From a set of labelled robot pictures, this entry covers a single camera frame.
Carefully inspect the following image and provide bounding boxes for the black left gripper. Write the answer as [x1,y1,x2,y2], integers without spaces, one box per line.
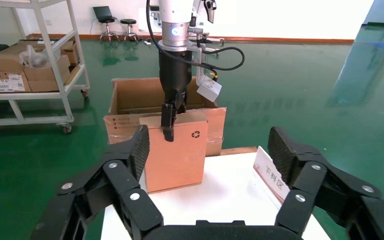
[158,49,194,143]

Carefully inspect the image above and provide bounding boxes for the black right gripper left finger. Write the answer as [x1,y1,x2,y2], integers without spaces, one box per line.
[29,125,165,240]

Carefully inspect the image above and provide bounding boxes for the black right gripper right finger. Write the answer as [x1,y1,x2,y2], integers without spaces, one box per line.
[267,126,384,240]

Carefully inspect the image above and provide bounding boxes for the small cardboard box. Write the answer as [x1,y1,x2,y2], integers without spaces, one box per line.
[138,110,209,195]

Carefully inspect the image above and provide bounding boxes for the large open cardboard box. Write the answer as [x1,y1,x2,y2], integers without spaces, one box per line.
[103,76,228,157]

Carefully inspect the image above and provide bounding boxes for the brown cardboard carton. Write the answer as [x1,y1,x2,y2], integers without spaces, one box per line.
[59,39,80,66]
[23,54,72,82]
[0,40,52,74]
[27,64,80,94]

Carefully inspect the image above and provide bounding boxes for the cardboard carton with shipping label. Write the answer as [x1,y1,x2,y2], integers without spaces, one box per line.
[0,67,33,94]

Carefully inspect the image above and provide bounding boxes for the white red acrylic sign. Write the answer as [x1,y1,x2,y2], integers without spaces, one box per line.
[252,145,293,212]

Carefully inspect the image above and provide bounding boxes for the wooden table board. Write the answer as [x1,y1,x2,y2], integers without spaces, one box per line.
[220,146,258,157]

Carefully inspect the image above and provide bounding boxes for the black round stool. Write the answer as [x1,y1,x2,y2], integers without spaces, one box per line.
[120,18,140,43]
[98,18,121,43]

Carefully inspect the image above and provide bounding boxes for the black laptop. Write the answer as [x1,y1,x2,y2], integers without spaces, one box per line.
[92,5,115,23]

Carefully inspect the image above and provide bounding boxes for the white metal shelf cart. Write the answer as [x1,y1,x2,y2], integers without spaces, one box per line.
[0,0,91,135]

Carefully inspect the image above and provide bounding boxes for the clear plastic bag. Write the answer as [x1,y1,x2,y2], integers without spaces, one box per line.
[19,44,61,69]

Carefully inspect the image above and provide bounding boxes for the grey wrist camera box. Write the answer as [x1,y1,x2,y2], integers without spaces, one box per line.
[196,74,223,103]

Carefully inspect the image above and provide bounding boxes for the black looped gripper cable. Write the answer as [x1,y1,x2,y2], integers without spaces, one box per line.
[196,46,246,72]

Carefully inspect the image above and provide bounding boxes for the black cable with yellow tag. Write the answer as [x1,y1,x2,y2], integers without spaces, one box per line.
[145,0,219,82]

